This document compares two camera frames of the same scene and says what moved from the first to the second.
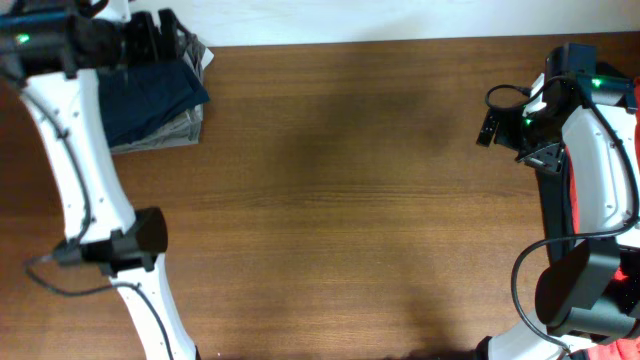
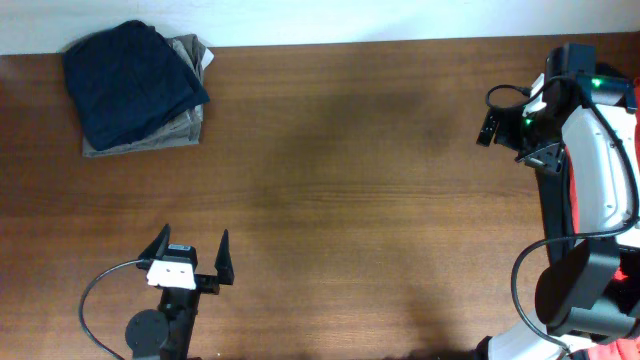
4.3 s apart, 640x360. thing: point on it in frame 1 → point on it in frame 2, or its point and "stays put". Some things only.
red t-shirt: [628, 349] stays put
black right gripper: [550, 159] stays put
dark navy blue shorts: [137, 99] stays put
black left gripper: [154, 53] → [210, 283]
